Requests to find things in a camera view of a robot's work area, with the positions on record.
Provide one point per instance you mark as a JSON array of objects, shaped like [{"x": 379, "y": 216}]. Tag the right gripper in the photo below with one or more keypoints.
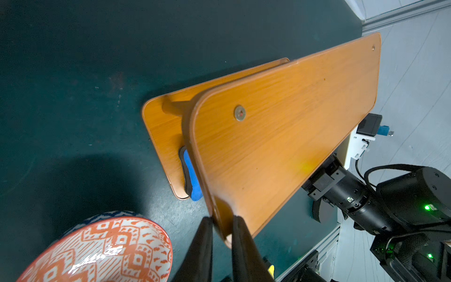
[{"x": 336, "y": 185}]

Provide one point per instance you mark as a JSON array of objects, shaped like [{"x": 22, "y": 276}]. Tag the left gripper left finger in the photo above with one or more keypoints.
[{"x": 197, "y": 264}]

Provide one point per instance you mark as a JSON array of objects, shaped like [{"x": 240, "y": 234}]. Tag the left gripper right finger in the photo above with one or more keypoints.
[{"x": 248, "y": 265}]

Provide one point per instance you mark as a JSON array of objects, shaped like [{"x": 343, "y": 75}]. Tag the orange wooden two-tier shelf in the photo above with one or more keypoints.
[{"x": 256, "y": 136}]

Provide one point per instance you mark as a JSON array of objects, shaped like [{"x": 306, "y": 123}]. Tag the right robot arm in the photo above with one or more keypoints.
[{"x": 409, "y": 216}]

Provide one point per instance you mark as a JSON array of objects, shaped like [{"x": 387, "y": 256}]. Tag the orange geometric pattern bowl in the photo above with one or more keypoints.
[{"x": 117, "y": 246}]

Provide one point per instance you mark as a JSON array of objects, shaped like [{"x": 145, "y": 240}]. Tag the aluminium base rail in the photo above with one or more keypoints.
[{"x": 321, "y": 258}]

